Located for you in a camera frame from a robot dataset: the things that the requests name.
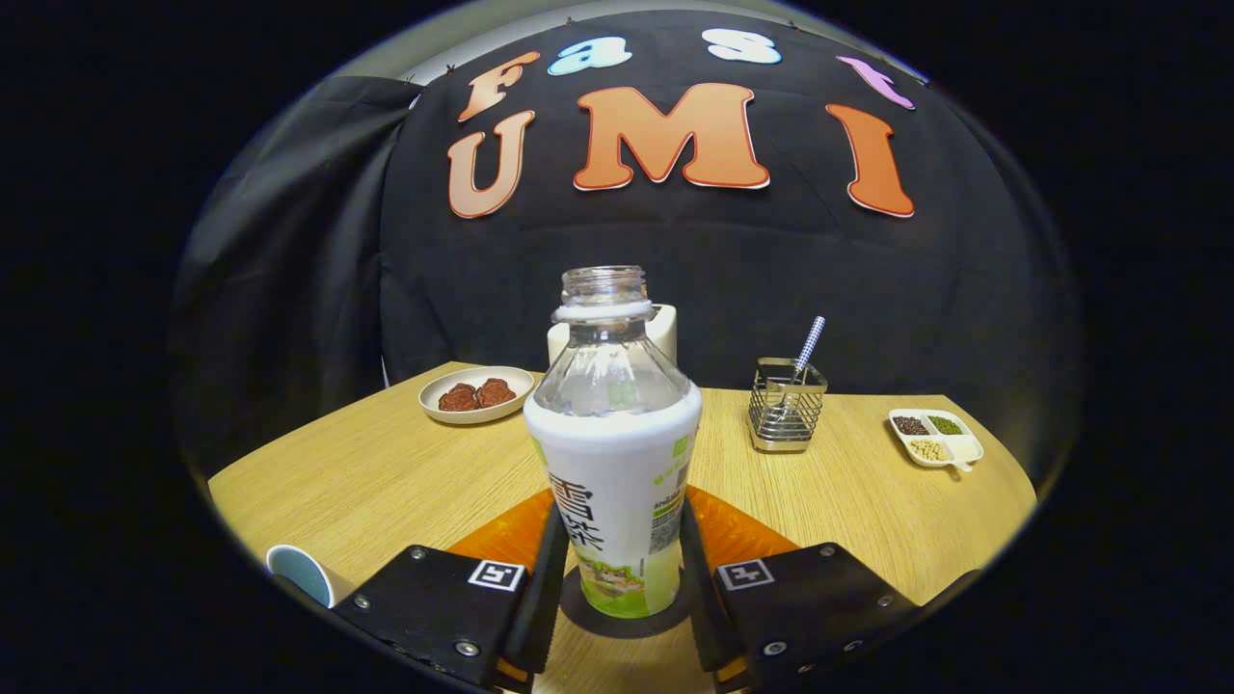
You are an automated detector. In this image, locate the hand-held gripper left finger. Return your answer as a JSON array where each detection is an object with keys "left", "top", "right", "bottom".
[{"left": 333, "top": 490, "right": 570, "bottom": 690}]

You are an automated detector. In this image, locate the clear bottle with white label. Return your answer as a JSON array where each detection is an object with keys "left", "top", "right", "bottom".
[{"left": 523, "top": 266, "right": 704, "bottom": 619}]

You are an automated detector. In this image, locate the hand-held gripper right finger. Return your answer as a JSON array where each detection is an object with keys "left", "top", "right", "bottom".
[{"left": 681, "top": 487, "right": 917, "bottom": 690}]

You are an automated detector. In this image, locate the white cup with blue inside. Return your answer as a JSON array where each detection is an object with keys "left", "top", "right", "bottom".
[{"left": 266, "top": 545, "right": 356, "bottom": 610}]

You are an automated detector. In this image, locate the cream white appliance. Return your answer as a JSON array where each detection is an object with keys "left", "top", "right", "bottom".
[{"left": 547, "top": 304, "right": 678, "bottom": 367}]

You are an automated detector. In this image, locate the metal wire holder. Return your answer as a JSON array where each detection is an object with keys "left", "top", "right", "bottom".
[{"left": 747, "top": 358, "right": 829, "bottom": 454}]

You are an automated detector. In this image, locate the dark round coaster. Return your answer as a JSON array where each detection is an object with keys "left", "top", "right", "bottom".
[{"left": 559, "top": 564, "right": 697, "bottom": 639}]

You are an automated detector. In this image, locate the white divided dish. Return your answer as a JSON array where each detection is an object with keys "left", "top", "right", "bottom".
[{"left": 888, "top": 408, "right": 985, "bottom": 473}]

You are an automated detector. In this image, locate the wooden table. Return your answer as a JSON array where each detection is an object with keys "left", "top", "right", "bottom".
[{"left": 207, "top": 361, "right": 1039, "bottom": 694}]

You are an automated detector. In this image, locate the striped straw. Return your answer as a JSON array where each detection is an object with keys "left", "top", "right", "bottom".
[{"left": 791, "top": 316, "right": 826, "bottom": 382}]

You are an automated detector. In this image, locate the small white plate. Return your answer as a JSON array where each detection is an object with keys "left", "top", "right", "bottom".
[{"left": 418, "top": 366, "right": 536, "bottom": 426}]

